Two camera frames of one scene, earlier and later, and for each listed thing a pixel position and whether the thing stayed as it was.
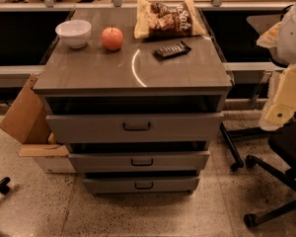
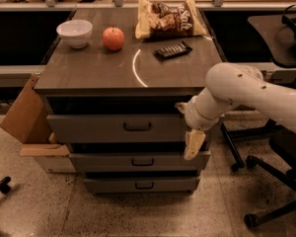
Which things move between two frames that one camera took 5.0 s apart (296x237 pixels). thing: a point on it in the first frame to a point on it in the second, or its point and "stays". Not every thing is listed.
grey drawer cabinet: x=137 y=116 stays
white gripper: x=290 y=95 to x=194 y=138
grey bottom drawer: x=141 y=185 stays
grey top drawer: x=138 y=127 stays
